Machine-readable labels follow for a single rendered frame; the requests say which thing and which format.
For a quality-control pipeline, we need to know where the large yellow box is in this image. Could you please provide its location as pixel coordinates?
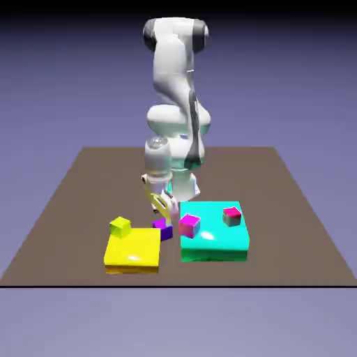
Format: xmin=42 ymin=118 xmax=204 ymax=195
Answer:
xmin=103 ymin=227 xmax=162 ymax=275

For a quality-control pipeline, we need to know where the small yellow cube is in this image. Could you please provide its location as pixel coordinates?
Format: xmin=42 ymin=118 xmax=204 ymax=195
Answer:
xmin=109 ymin=216 xmax=132 ymax=239

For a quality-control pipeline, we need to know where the small purple cube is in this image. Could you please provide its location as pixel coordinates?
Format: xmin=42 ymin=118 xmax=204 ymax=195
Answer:
xmin=151 ymin=218 xmax=174 ymax=241

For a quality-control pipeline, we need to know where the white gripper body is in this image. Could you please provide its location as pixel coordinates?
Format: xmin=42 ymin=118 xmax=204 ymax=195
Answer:
xmin=143 ymin=185 xmax=180 ymax=226

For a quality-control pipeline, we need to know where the small crimson cube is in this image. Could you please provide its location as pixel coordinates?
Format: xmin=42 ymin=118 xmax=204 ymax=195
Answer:
xmin=222 ymin=206 xmax=243 ymax=227

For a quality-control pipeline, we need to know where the large cyan box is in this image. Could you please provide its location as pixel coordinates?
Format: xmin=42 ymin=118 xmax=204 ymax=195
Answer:
xmin=179 ymin=201 xmax=250 ymax=263

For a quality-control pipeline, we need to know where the small magenta cube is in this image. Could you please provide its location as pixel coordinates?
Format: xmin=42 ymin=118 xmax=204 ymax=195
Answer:
xmin=178 ymin=213 xmax=201 ymax=239

